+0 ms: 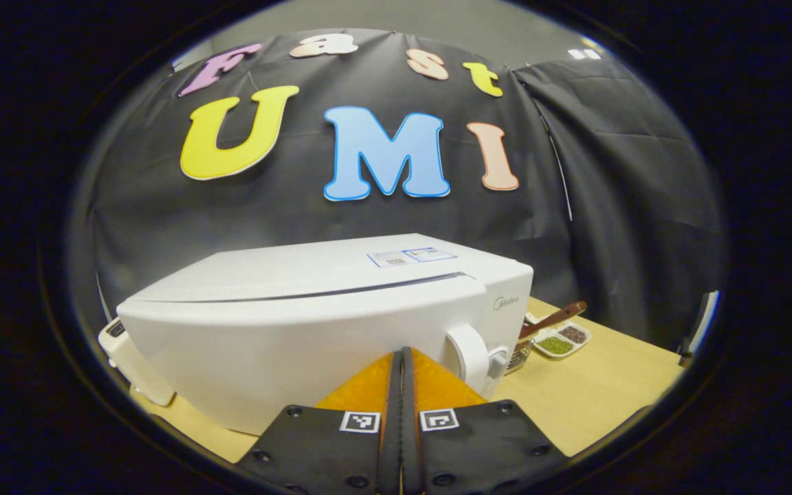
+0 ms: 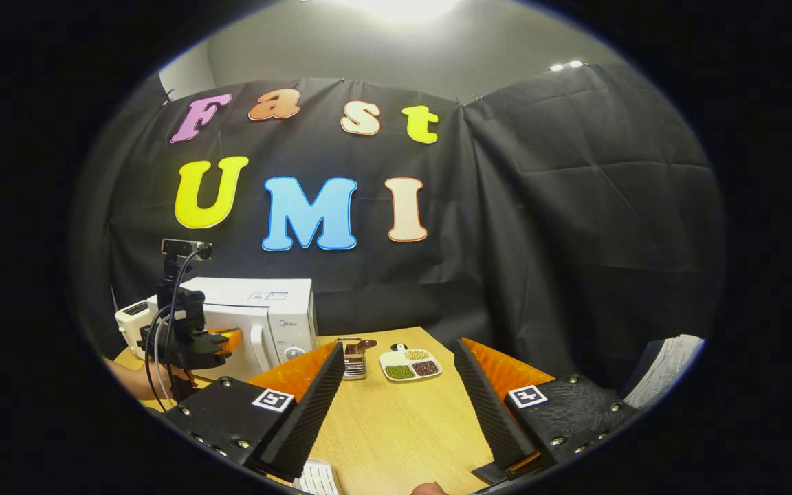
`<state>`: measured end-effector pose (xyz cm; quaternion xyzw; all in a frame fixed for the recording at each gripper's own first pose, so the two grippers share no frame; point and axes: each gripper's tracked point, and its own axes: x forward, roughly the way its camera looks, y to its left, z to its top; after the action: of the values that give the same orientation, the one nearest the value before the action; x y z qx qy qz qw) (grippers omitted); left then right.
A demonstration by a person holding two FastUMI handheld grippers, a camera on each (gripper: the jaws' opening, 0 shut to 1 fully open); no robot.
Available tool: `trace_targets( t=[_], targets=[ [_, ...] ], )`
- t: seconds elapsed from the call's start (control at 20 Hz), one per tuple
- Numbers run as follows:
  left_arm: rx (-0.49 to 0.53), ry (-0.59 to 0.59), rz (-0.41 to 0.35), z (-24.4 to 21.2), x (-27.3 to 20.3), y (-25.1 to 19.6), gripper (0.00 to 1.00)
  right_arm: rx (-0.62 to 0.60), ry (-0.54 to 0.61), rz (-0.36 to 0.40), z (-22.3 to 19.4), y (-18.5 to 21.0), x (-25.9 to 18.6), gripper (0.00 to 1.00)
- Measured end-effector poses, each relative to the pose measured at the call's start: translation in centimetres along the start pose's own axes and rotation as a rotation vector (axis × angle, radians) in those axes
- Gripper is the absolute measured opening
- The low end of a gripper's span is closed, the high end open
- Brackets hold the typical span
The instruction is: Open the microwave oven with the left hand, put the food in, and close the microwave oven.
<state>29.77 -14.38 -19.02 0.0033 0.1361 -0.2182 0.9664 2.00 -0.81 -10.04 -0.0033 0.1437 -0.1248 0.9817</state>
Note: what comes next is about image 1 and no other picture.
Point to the small ceiling light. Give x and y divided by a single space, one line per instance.
585 53

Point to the white divided spice dish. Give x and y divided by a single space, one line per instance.
561 342

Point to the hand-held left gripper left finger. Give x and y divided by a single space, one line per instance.
390 426

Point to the white microwave oven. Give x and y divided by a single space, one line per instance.
300 323

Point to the white toaster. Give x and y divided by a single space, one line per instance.
128 357

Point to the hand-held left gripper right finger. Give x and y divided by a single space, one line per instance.
411 426

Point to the black backdrop cloth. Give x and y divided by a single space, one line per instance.
609 206

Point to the brown wooden spoon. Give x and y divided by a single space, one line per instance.
557 316

